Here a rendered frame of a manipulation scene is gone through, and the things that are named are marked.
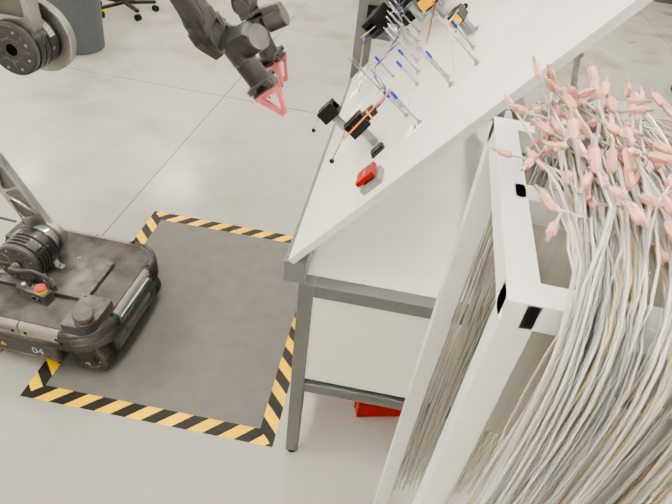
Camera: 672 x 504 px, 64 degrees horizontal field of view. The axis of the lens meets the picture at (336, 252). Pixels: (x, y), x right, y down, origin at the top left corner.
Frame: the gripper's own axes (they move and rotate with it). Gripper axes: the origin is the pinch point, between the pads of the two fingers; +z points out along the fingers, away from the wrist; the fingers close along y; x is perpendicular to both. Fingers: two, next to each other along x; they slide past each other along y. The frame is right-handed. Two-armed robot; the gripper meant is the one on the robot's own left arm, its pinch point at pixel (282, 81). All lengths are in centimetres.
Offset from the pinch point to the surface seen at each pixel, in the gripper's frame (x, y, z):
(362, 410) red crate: 10, -41, 109
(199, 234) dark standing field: 95, 42, 66
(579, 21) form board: -79, -51, -5
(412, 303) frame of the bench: -32, -59, 46
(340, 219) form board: -24, -60, 18
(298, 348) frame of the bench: 4, -60, 54
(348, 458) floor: 14, -58, 113
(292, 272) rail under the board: -7, -61, 29
